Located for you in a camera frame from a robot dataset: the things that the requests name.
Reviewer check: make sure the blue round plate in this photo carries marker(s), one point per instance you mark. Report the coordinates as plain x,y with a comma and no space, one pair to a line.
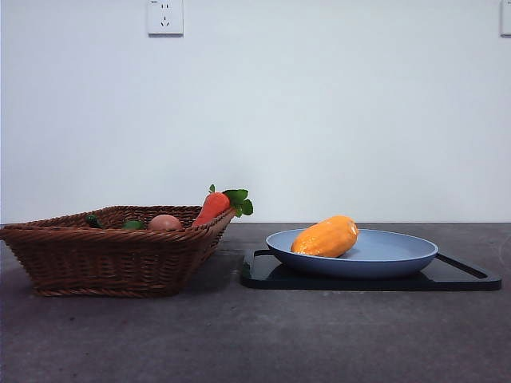
391,255

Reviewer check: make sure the orange carrot with green leaves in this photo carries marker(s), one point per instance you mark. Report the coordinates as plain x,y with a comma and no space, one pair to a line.
213,207

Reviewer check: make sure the brown woven wicker basket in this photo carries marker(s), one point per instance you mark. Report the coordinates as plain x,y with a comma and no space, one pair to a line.
100,259

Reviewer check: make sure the brown egg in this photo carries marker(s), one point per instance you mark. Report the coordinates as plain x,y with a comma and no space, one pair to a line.
164,222

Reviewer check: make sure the black flat tray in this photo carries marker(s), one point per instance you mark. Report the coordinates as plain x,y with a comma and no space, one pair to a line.
359,284

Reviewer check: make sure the white wall socket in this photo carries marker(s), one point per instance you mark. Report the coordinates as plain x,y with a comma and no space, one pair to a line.
506,20
165,20

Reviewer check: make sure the green chili pepper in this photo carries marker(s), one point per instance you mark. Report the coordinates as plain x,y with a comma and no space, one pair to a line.
93,221

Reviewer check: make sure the yellow orange corn cob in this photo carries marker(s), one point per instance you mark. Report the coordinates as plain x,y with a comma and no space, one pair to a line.
325,237

